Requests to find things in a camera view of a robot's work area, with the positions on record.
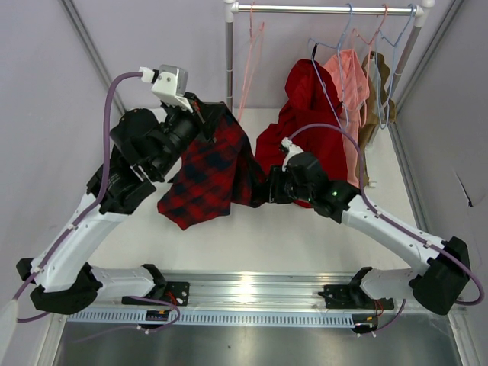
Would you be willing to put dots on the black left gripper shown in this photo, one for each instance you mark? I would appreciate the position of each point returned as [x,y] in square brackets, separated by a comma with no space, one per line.
[207,114]

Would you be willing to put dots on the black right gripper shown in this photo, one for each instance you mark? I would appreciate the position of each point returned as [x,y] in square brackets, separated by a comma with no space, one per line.
[274,184]

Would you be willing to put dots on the red plaid skirt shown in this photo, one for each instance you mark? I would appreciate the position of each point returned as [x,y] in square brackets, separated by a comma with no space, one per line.
[213,176]

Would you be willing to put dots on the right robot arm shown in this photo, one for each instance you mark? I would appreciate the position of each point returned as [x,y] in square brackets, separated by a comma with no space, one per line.
[436,272]

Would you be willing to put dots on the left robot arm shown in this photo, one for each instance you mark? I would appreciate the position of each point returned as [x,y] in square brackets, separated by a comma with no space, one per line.
[144,151]

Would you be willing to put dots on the red hanging garment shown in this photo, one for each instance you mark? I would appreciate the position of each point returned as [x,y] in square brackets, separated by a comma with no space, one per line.
[311,99]

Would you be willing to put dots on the brown hanging garment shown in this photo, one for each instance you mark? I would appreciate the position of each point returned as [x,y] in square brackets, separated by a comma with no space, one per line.
[365,133]

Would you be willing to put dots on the pink hanging garment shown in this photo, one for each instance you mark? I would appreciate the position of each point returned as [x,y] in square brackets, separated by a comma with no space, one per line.
[352,89]

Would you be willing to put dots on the silver clothes rack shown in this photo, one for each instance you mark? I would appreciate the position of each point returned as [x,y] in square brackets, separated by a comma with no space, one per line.
[417,15]

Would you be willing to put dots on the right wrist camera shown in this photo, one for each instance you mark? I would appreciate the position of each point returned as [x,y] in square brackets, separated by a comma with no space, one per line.
[290,150]

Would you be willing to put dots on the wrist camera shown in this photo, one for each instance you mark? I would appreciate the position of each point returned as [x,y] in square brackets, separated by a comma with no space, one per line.
[168,85]
[290,150]

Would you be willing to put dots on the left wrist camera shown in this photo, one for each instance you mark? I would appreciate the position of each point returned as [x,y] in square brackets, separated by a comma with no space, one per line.
[168,85]

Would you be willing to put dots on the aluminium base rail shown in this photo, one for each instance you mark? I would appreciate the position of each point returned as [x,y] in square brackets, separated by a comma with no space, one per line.
[256,291]

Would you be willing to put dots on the blue wire hanger right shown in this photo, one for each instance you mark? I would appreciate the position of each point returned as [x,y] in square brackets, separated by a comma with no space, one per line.
[385,80]

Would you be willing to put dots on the slotted cable duct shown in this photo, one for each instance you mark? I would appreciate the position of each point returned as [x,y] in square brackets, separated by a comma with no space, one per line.
[215,318]

